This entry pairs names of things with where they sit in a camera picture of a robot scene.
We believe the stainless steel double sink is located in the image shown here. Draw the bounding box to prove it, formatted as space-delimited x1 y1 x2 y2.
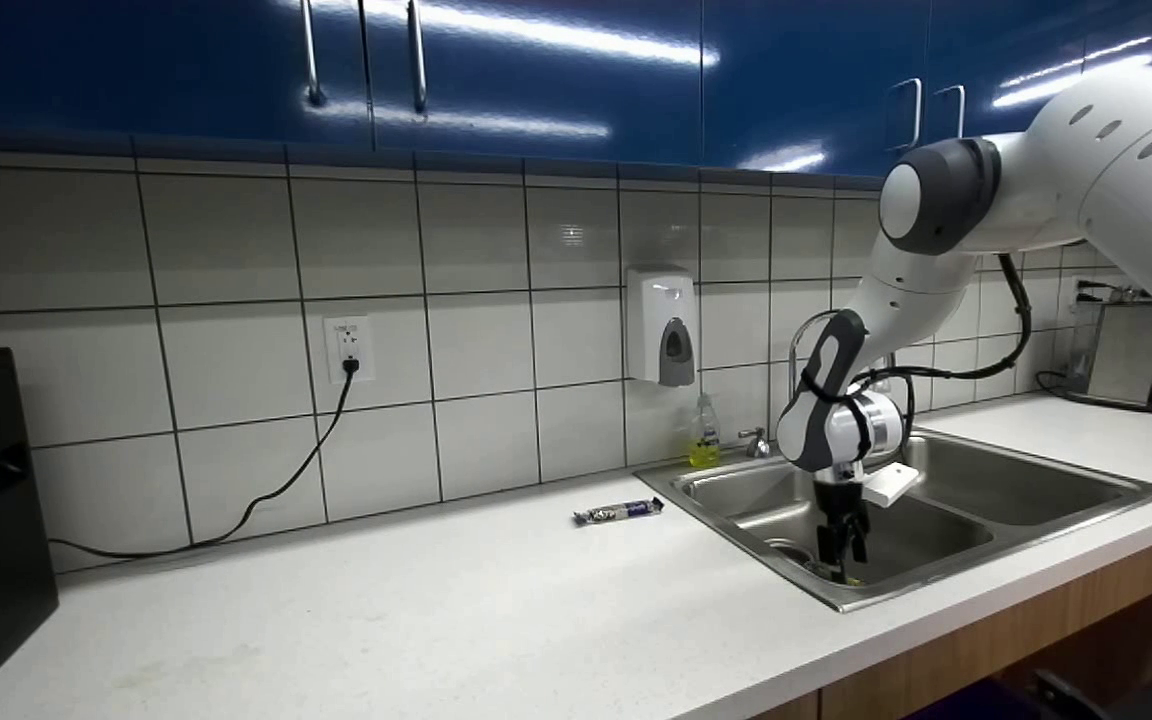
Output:
637 430 1152 616

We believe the chrome faucet handle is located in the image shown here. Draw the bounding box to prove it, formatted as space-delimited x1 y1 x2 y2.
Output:
734 425 782 464

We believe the yellow dish soap bottle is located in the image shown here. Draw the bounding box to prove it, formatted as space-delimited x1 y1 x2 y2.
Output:
679 389 728 473

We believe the steel sink drain strainer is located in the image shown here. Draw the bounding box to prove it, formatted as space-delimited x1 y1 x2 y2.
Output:
763 532 815 566

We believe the white wall soap dispenser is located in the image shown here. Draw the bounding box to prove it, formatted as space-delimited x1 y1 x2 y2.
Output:
619 272 704 393

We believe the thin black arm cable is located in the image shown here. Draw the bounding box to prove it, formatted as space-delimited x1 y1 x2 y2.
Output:
790 252 1038 464

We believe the blue cabinet door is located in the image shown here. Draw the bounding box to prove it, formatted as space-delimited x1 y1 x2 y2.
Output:
360 0 707 175
934 0 1152 144
699 0 944 185
0 0 374 154

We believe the wooden base cabinet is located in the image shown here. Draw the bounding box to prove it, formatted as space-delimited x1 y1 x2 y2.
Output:
750 527 1152 720

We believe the black power cord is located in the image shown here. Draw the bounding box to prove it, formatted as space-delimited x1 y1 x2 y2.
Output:
48 357 365 562

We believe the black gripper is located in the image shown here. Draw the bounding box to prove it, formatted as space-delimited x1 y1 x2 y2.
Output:
809 478 871 581

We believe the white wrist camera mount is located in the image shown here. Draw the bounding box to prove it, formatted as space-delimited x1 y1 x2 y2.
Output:
862 455 934 513

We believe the white wall outlet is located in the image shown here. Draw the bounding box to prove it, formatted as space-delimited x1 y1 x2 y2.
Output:
324 314 381 385

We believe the silver cabinet door handle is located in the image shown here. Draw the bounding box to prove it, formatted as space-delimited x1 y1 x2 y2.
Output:
898 74 934 148
295 0 335 111
942 79 977 144
403 0 438 120

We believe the dark marker pen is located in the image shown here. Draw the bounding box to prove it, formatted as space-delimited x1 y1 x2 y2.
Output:
568 496 667 532

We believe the black chair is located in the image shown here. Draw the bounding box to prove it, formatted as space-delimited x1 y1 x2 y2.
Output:
1030 660 1152 720

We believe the silver countertop appliance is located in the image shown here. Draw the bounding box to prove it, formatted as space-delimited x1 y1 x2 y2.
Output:
1062 276 1152 416

